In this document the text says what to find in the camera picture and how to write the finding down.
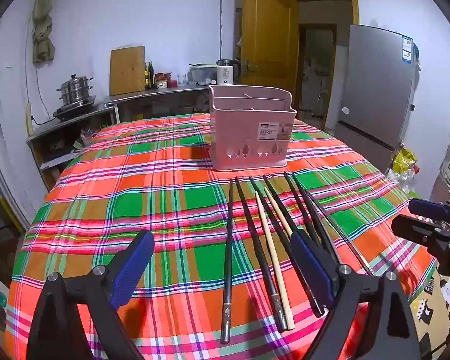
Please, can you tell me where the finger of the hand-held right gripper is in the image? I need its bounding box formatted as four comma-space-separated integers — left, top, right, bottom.
408, 198, 450, 219
391, 214, 441, 250

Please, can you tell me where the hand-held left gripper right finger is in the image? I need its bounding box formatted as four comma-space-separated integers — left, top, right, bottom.
289, 230, 424, 360

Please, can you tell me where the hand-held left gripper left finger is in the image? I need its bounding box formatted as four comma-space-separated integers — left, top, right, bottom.
25, 229, 155, 360

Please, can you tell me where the wooden chopstick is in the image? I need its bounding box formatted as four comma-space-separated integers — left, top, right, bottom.
254, 191, 295, 331
264, 187, 295, 235

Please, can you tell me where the row of black chopsticks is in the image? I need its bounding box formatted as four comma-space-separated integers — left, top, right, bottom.
220, 172, 374, 345

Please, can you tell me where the pink plastic utensil basket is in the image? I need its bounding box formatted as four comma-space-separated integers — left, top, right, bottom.
208, 84, 298, 173

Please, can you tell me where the yellow plastic bag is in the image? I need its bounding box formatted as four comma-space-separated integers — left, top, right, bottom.
392, 148, 419, 175

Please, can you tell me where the plaid tablecloth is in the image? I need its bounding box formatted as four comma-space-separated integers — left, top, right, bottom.
4, 114, 437, 360

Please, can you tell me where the silver refrigerator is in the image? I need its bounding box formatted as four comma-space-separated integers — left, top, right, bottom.
334, 24, 415, 175

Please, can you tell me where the low steel kitchen stand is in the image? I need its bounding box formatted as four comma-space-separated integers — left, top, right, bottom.
26, 102, 121, 193

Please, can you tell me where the black cooktop stove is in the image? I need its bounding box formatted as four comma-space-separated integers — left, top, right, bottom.
53, 95, 97, 121

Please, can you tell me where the tall steel kitchen table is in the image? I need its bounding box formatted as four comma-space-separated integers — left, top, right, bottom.
105, 83, 211, 124

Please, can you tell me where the beige power strip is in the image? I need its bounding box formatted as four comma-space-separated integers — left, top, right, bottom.
25, 102, 35, 137

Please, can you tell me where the steel steamer pot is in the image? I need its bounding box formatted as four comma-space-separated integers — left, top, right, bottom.
57, 75, 95, 106

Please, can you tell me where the wooden cutting board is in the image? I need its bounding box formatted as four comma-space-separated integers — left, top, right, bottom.
109, 46, 146, 96

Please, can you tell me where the clear plastic storage container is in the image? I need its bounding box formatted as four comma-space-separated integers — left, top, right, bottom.
189, 64, 218, 85

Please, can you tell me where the white electric kettle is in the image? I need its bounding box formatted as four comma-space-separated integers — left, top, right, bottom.
215, 59, 241, 85

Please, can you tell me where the yellow wooden door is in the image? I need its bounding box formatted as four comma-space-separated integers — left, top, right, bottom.
242, 0, 299, 100

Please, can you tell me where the olive hanging cloth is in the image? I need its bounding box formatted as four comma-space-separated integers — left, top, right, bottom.
32, 0, 58, 64

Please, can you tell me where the yellow door frame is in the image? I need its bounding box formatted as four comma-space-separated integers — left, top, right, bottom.
290, 0, 360, 128

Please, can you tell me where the grey wall cable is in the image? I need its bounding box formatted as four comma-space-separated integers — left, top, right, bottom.
218, 0, 224, 61

